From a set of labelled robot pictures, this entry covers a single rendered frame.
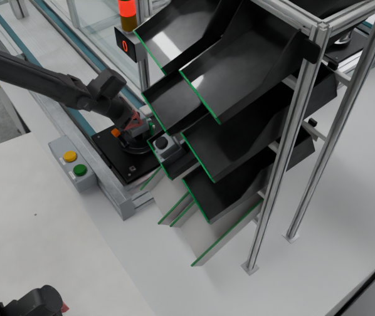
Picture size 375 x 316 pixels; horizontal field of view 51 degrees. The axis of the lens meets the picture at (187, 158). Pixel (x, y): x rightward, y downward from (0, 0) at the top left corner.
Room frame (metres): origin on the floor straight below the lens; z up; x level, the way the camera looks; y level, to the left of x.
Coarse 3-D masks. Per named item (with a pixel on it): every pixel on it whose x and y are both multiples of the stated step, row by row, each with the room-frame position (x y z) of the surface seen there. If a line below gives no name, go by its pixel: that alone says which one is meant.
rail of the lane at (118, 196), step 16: (32, 96) 1.21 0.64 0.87; (48, 112) 1.05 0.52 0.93; (64, 112) 1.02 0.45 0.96; (64, 128) 0.94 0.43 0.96; (80, 144) 0.86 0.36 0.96; (96, 160) 0.79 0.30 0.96; (96, 176) 0.75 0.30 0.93; (112, 176) 0.73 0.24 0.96; (112, 192) 0.67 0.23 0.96; (128, 192) 0.67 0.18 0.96; (128, 208) 0.64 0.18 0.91
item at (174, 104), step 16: (160, 80) 0.68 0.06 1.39; (176, 80) 0.69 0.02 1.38; (144, 96) 0.66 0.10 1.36; (160, 96) 0.66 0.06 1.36; (176, 96) 0.64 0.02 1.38; (192, 96) 0.63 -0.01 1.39; (160, 112) 0.61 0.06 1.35; (176, 112) 0.60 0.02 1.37; (192, 112) 0.57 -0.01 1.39; (176, 128) 0.56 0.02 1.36
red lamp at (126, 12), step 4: (132, 0) 1.08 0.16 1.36; (120, 4) 1.07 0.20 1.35; (124, 4) 1.07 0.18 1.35; (128, 4) 1.07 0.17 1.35; (132, 4) 1.07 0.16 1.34; (120, 8) 1.07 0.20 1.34; (124, 8) 1.07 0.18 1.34; (128, 8) 1.07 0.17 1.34; (132, 8) 1.07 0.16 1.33; (120, 12) 1.07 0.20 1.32; (124, 12) 1.07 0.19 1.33; (128, 12) 1.07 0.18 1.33; (132, 12) 1.07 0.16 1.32; (124, 16) 1.07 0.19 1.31; (128, 16) 1.07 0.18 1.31
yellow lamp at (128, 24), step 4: (120, 16) 1.08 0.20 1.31; (132, 16) 1.07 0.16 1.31; (136, 16) 1.09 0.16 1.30; (120, 20) 1.08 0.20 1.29; (124, 20) 1.07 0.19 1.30; (128, 20) 1.07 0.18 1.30; (132, 20) 1.07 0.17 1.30; (136, 20) 1.08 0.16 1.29; (124, 24) 1.07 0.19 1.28; (128, 24) 1.07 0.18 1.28; (132, 24) 1.07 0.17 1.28; (136, 24) 1.08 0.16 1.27; (124, 28) 1.07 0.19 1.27; (128, 28) 1.07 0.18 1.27; (132, 28) 1.07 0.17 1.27
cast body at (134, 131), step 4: (140, 112) 0.89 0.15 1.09; (140, 116) 0.87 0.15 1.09; (144, 116) 0.87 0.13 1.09; (132, 120) 0.85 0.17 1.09; (136, 120) 0.85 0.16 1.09; (144, 120) 0.86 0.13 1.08; (148, 120) 0.89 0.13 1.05; (144, 124) 0.86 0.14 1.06; (148, 124) 0.87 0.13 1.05; (132, 128) 0.85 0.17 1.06; (136, 128) 0.84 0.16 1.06; (140, 128) 0.85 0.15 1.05; (144, 128) 0.86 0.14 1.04; (148, 128) 0.87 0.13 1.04; (132, 132) 0.83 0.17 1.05; (136, 132) 0.84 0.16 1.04; (140, 132) 0.85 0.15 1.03; (132, 136) 0.83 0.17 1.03
